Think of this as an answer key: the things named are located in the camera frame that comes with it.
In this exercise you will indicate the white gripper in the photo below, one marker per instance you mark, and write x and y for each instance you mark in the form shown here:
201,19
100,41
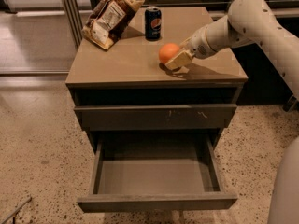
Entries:
199,46

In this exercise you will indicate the orange fruit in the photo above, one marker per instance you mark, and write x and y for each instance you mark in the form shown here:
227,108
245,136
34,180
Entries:
167,51

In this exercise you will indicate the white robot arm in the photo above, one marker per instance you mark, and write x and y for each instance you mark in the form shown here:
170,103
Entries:
252,21

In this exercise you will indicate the grey drawer cabinet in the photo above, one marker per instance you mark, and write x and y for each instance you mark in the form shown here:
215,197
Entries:
130,72

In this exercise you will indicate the blue Pepsi can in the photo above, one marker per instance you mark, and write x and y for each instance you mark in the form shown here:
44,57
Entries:
153,21

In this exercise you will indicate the brown chip bag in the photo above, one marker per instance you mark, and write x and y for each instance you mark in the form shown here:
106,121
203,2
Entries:
108,21

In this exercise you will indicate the dark object on floor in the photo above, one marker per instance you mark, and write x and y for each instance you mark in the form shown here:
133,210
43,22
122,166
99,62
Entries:
291,104

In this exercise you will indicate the metal rod on floor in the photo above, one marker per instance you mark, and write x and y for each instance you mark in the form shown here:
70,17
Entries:
12,213

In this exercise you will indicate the metal window frame post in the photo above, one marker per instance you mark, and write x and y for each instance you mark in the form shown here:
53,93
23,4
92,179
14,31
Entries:
74,20

